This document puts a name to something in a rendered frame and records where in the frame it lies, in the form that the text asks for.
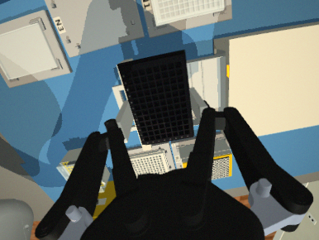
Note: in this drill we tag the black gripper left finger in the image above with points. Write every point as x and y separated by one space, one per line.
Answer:
73 211

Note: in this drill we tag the blue flat mat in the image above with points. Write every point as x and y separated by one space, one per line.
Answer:
43 120

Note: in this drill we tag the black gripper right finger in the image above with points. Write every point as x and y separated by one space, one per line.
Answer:
277 199

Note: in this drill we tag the beige flat plate holder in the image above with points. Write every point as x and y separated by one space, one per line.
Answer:
185 24

